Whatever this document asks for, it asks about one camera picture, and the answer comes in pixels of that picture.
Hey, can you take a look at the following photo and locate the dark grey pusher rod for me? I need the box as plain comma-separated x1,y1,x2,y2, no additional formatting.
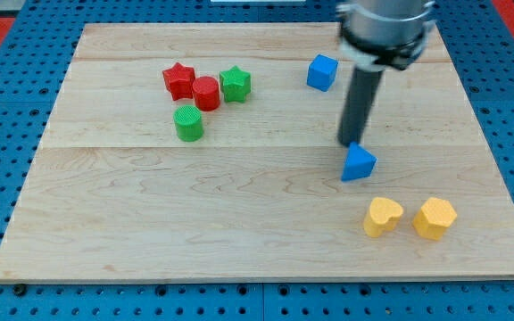
337,67,383,147

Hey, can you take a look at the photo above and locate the blue cube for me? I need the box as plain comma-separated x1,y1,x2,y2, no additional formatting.
306,54,338,92

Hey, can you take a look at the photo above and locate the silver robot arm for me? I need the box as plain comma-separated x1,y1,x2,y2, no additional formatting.
336,0,435,146

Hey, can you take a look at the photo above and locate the blue triangle block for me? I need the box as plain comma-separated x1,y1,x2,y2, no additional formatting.
341,143,377,182

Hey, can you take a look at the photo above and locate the green star block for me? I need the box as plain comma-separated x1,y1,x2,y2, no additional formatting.
219,65,252,103

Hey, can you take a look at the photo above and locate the yellow heart block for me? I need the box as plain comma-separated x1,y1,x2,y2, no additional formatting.
363,197,404,238

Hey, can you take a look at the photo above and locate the yellow pentagon block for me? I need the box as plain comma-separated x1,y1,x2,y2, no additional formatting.
412,197,457,241

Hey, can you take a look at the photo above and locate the red cylinder block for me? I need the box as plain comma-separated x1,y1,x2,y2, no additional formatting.
192,76,220,111

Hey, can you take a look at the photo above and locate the green cylinder block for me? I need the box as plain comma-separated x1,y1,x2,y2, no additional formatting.
173,105,204,142

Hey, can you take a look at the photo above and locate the red star block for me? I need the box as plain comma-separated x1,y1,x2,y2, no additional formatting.
162,62,195,101

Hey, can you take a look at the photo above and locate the wooden board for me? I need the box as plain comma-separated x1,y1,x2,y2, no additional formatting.
0,23,514,284

